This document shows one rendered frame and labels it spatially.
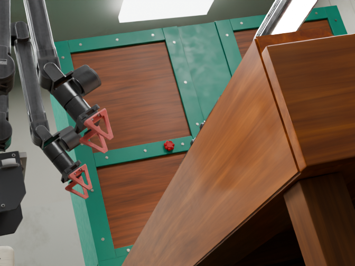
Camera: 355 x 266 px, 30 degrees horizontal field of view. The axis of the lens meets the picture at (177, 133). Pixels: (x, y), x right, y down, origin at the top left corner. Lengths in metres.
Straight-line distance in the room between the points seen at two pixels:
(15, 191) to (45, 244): 2.64
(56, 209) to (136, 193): 1.88
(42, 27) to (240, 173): 1.03
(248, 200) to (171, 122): 1.84
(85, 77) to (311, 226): 1.11
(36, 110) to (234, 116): 1.35
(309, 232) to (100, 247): 1.80
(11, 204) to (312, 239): 1.10
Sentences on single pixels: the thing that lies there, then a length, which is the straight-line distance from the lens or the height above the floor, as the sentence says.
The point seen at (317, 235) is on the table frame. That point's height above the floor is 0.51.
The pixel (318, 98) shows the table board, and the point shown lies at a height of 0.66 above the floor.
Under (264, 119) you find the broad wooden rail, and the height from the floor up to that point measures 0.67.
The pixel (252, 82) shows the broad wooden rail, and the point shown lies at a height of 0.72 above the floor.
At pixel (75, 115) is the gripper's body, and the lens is 1.77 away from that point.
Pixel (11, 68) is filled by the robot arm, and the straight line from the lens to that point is 1.78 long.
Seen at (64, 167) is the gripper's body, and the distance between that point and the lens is 2.16.
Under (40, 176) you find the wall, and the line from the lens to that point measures 4.56.
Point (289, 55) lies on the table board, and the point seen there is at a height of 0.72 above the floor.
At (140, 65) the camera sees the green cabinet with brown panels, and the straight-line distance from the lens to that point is 2.87.
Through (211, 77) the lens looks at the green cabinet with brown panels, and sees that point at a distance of 2.90.
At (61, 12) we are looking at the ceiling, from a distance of 4.26.
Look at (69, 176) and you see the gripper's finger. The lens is 2.11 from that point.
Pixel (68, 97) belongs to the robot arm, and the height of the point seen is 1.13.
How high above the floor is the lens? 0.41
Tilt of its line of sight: 19 degrees up
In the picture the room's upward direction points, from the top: 15 degrees counter-clockwise
